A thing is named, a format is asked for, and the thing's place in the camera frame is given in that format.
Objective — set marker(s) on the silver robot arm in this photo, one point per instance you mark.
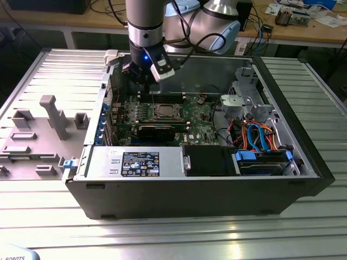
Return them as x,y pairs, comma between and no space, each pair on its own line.
143,16

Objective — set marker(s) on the black graphics card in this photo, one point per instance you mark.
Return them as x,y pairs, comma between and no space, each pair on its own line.
155,134

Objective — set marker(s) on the hard disk in blue carrier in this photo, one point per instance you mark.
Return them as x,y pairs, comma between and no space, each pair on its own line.
260,169

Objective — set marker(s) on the silver CPU chip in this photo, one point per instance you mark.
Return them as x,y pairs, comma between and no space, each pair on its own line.
166,110

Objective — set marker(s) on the pale teach pendant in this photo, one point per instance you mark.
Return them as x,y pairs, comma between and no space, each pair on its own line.
16,254

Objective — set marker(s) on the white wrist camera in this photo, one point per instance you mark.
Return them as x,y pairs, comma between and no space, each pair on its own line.
162,71

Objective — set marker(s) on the green motherboard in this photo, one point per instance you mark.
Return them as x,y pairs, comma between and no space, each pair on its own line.
200,127

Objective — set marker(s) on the black RAM slot bank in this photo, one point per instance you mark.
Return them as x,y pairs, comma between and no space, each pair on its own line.
151,123
168,98

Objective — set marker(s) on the wooden workbench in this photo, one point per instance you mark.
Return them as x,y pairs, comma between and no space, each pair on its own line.
81,20

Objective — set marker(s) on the grey parts rack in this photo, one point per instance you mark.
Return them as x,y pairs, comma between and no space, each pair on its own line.
40,140

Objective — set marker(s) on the CPU socket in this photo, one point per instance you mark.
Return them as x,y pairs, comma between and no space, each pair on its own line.
155,118

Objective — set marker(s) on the round coin battery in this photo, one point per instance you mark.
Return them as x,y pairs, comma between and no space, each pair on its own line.
200,100

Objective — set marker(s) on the blue plastic latch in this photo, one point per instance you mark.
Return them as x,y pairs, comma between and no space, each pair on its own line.
69,164

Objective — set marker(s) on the white paper sheets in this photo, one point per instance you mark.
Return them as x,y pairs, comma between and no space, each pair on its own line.
329,21

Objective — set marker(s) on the black open PC case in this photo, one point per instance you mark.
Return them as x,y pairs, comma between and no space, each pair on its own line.
176,197

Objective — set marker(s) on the small black power adapter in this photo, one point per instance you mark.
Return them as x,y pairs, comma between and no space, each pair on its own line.
267,28

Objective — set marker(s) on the silver power supply unit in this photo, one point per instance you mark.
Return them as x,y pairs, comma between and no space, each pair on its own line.
168,162

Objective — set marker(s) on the silver metal drive cage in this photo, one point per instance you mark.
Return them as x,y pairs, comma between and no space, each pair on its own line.
236,104

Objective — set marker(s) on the copper finned cooler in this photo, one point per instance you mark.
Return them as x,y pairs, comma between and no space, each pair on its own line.
283,17

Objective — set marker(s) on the black equipment box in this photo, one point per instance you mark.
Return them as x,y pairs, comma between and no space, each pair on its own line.
46,6

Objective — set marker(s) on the small open metal drive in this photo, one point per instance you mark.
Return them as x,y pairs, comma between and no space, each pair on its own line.
301,19

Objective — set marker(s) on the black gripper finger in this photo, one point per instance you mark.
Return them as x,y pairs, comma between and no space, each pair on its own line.
127,70

